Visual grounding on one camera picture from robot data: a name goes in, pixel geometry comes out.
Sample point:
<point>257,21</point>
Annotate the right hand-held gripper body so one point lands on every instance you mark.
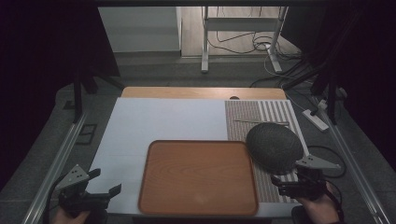
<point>309,182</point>

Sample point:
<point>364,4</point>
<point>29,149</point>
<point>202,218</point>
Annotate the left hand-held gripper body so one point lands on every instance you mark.
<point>74,186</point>

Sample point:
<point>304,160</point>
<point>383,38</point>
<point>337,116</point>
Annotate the dark grey oval dish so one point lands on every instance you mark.
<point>274,146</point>

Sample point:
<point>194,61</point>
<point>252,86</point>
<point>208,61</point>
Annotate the person's right hand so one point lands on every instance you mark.
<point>319,210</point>

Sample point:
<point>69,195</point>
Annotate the person's left hand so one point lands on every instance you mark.
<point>67,217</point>

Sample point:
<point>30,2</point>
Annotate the white power strip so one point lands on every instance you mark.
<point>315,119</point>

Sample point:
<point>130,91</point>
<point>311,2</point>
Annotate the thin wooden stick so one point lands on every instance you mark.
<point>258,121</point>

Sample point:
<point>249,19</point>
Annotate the striped woven placemat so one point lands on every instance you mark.
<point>243,118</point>

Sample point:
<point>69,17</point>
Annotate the black stand leg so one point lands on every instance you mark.
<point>77,99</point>
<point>332,99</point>

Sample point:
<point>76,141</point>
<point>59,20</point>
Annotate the brown wooden tray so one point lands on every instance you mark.
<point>197,179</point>

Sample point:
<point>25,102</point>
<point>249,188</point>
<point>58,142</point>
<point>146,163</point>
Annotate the white table sheet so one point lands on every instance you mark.
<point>162,121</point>

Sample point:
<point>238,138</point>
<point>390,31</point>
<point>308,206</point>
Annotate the wooden table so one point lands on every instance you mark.
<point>186,92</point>

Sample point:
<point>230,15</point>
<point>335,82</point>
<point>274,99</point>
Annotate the black curtain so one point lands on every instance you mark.
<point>46,46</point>
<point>358,46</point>

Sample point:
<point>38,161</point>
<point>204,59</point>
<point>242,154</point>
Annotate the aluminium rail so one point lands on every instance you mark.
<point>54,168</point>
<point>351,161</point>

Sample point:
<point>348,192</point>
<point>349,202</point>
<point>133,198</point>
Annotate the white metal stand frame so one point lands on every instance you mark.
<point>239,23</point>

